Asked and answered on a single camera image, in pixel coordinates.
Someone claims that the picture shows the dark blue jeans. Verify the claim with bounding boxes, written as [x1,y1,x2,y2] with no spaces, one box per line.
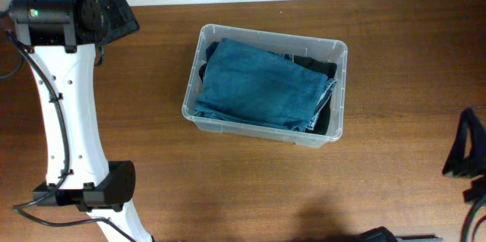
[194,38,337,132]

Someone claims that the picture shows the black shirt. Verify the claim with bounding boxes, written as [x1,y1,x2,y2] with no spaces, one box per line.
[212,54,337,135]

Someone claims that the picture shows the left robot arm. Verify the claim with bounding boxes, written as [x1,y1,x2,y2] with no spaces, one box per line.
[7,0,152,241]

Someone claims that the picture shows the clear plastic storage bin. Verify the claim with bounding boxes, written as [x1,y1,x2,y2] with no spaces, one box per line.
[181,24,348,148]

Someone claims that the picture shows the right black cable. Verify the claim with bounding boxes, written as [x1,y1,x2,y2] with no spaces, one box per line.
[459,194,486,242]

